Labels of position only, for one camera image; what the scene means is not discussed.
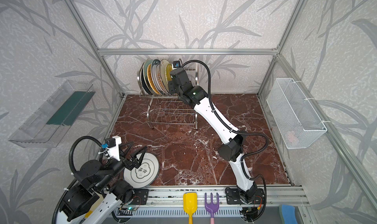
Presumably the white plate black emblem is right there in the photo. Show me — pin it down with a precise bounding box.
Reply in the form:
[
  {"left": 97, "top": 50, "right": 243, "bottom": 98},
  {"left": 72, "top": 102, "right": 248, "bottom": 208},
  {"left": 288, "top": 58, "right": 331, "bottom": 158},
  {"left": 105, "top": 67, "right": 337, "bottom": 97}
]
[{"left": 123, "top": 152, "right": 160, "bottom": 189}]

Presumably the cream floral plate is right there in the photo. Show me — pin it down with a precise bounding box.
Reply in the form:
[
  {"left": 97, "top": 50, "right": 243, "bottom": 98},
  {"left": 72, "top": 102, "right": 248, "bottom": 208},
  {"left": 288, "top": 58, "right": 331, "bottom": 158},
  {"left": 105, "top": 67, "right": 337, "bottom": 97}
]
[{"left": 160, "top": 59, "right": 172, "bottom": 94}]

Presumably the orange sunburst plate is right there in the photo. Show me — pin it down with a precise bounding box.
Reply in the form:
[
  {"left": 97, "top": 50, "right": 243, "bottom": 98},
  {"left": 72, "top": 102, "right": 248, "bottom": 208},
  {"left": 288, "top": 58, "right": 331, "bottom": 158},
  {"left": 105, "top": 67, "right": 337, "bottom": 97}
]
[{"left": 156, "top": 64, "right": 168, "bottom": 94}]

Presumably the orange woven plate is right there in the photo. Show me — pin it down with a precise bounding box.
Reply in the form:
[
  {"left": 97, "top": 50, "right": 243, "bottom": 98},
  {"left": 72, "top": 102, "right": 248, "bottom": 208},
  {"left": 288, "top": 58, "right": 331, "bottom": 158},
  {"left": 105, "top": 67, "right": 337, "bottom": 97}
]
[{"left": 147, "top": 64, "right": 161, "bottom": 95}]

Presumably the steel dish rack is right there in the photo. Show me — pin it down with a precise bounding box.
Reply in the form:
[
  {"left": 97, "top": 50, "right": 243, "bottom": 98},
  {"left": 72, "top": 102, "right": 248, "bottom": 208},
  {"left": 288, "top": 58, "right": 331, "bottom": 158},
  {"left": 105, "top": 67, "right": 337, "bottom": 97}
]
[{"left": 136, "top": 70, "right": 198, "bottom": 129}]

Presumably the light green flower plate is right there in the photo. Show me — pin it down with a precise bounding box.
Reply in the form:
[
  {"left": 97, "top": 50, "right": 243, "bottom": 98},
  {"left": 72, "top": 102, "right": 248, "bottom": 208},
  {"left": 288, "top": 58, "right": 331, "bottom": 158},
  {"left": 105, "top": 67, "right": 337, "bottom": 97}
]
[{"left": 143, "top": 59, "right": 155, "bottom": 95}]

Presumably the yellow green woven plate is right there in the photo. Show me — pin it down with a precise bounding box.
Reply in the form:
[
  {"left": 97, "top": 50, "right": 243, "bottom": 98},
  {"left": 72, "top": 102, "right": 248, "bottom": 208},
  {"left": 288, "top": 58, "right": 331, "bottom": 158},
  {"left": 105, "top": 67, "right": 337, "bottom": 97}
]
[{"left": 165, "top": 63, "right": 173, "bottom": 85}]

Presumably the green rim white plate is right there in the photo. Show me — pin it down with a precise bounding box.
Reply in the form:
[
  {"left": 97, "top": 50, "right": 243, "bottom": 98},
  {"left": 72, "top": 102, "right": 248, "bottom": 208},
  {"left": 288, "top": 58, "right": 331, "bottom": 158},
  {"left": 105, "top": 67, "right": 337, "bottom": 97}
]
[{"left": 151, "top": 59, "right": 164, "bottom": 94}]

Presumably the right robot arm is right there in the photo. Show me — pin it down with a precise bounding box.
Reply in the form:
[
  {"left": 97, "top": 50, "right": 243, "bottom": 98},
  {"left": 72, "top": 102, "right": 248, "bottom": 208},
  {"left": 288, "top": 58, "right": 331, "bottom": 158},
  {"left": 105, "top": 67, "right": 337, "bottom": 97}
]
[{"left": 168, "top": 60, "right": 270, "bottom": 204}]

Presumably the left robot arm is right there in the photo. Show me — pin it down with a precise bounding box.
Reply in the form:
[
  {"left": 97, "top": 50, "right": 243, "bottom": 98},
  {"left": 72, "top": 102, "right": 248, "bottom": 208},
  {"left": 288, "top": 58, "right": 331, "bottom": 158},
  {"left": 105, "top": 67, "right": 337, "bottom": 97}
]
[{"left": 52, "top": 136, "right": 147, "bottom": 224}]

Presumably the yellow toy shovel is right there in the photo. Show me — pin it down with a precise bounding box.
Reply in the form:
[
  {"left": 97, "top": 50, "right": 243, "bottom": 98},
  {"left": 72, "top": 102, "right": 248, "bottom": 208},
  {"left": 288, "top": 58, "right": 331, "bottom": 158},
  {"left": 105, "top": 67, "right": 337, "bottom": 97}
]
[{"left": 183, "top": 192, "right": 197, "bottom": 224}]

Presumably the purple toy fork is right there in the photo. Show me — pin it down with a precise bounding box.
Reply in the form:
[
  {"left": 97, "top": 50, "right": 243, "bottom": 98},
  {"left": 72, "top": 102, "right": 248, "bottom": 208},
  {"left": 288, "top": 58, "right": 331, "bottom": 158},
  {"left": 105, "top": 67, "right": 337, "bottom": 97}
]
[{"left": 204, "top": 193, "right": 220, "bottom": 224}]

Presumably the blue green sponge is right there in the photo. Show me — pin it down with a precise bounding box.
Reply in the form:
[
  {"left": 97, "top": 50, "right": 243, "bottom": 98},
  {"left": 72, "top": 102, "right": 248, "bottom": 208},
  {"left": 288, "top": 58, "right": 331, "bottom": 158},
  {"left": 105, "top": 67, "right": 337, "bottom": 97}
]
[{"left": 279, "top": 205, "right": 298, "bottom": 224}]

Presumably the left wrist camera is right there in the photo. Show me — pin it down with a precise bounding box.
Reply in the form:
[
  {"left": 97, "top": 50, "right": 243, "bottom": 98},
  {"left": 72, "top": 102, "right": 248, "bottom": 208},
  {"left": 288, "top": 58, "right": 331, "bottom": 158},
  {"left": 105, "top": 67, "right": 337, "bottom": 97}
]
[{"left": 101, "top": 136, "right": 122, "bottom": 161}]

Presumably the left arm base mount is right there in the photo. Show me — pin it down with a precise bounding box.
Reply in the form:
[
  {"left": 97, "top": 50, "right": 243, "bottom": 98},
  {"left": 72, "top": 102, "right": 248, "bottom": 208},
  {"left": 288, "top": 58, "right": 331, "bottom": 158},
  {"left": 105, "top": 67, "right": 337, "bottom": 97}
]
[{"left": 129, "top": 189, "right": 149, "bottom": 205}]

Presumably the clear plastic wall shelf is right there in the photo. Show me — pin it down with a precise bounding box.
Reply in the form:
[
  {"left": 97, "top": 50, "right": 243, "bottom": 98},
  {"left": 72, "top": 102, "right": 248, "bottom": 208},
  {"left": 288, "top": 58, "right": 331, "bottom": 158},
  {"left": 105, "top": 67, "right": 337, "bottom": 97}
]
[{"left": 9, "top": 80, "right": 96, "bottom": 148}]

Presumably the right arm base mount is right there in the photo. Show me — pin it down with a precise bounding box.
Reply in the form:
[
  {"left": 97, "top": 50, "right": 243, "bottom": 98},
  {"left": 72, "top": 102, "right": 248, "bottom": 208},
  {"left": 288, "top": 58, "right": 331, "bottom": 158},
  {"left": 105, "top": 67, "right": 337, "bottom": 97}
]
[{"left": 225, "top": 187, "right": 265, "bottom": 205}]

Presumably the white wire mesh basket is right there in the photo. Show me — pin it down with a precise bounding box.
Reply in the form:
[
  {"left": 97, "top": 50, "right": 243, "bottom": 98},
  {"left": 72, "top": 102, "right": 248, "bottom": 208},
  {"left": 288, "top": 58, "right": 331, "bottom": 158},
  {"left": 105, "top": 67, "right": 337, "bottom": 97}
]
[{"left": 267, "top": 78, "right": 327, "bottom": 149}]

